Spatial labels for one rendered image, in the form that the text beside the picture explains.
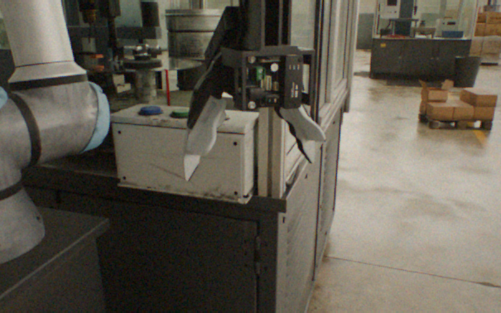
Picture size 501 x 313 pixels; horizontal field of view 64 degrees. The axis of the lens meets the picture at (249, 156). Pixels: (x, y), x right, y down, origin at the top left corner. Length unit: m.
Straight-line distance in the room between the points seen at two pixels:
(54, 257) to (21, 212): 0.08
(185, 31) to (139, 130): 1.09
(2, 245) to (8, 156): 0.12
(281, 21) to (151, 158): 0.50
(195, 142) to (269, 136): 0.35
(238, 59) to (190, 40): 1.47
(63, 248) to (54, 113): 0.20
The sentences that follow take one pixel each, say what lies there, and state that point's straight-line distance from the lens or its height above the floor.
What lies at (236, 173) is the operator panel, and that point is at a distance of 0.73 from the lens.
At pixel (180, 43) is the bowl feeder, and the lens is 1.85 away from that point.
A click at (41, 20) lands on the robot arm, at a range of 0.71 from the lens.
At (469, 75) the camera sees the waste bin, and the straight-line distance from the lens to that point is 7.32.
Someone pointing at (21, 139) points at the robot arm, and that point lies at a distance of 0.66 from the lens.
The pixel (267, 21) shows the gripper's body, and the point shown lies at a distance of 0.38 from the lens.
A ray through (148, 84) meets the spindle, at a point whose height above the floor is 0.89.
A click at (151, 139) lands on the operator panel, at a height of 0.86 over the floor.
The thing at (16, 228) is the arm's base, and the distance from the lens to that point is 0.68.
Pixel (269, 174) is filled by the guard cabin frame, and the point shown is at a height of 0.79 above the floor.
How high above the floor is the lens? 1.08
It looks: 19 degrees down
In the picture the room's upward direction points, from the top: straight up
